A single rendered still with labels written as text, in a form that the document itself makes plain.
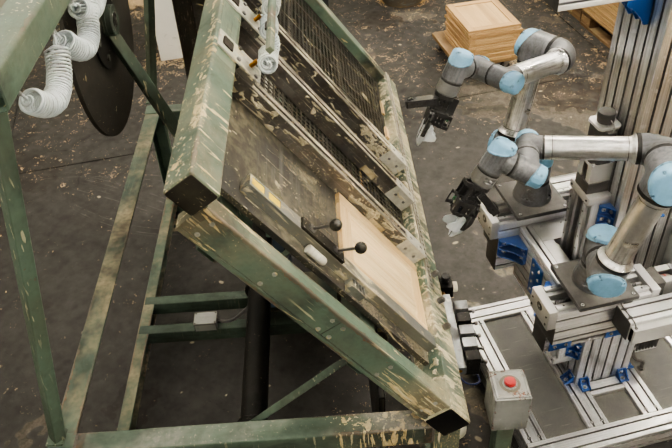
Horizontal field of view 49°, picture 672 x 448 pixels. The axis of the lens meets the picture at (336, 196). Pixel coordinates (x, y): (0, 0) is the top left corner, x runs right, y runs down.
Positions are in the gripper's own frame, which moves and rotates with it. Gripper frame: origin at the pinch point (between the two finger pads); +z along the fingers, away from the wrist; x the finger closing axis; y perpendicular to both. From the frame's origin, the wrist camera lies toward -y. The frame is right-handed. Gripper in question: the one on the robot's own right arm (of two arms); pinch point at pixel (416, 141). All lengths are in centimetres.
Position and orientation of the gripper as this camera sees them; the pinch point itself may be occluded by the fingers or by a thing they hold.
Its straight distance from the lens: 257.0
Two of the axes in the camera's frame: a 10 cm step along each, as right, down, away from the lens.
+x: 0.4, -5.0, 8.7
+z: -3.3, 8.1, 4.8
